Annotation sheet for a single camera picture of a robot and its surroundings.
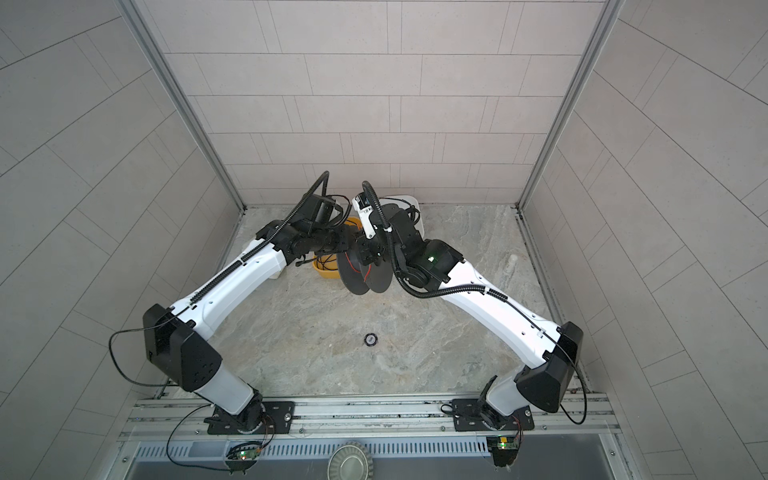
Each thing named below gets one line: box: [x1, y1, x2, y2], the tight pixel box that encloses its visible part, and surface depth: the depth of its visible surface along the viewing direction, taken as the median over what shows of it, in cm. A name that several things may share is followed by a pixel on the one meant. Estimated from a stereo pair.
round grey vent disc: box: [327, 441, 374, 480], surface depth 66 cm
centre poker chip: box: [364, 333, 378, 347], surface depth 86 cm
